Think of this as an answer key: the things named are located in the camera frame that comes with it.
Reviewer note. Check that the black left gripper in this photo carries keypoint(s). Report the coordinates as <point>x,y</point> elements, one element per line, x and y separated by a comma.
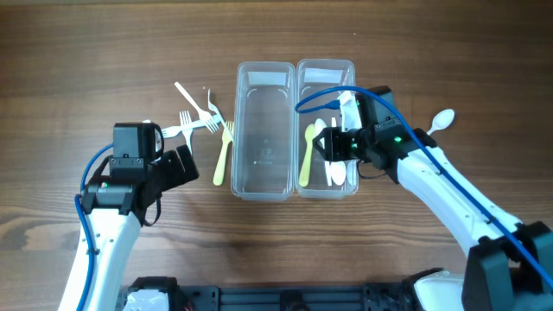
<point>171,168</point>

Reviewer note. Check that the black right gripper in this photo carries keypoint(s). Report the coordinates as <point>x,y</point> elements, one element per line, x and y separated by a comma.
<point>337,145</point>

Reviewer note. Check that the white spoon bowl down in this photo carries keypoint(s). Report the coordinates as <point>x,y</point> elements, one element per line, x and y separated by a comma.
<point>338,172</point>

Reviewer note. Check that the white spoon long handle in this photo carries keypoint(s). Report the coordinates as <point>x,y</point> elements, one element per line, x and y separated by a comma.
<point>320,125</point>

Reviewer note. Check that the yellow plastic spoon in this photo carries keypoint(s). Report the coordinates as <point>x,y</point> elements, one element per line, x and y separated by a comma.
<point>304,175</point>

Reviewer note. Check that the white spoon large bowl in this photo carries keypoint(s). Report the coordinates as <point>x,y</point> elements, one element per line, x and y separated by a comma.
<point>441,121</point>

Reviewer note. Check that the white fork long handle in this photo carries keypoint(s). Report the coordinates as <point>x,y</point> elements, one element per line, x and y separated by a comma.
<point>186,131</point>

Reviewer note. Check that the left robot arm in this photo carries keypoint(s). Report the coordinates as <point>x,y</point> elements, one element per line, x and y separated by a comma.
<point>111,213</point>

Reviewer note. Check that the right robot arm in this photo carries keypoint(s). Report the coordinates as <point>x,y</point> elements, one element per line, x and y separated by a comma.
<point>509,263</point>

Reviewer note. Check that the clear right plastic container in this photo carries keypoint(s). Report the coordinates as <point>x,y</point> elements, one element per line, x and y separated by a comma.
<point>313,76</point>

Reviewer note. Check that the clear plastic container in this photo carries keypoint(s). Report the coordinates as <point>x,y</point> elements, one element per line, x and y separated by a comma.
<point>313,76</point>
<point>263,149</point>

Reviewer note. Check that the clear left plastic container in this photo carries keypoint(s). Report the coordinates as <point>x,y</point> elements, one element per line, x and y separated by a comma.
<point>263,149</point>

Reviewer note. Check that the thick white spoon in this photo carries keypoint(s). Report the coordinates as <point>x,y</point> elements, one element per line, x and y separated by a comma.
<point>352,175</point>

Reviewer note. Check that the light blue plastic fork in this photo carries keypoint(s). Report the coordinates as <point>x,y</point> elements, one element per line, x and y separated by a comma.
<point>173,131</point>

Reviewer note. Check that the white fork tines down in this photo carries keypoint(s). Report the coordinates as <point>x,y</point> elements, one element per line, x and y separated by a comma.
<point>205,117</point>

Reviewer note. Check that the yellow plastic fork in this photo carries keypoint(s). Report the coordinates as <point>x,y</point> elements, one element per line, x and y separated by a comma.
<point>220,169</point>

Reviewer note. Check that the clear white thin fork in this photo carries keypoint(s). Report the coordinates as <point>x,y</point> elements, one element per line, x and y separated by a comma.
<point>215,109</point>

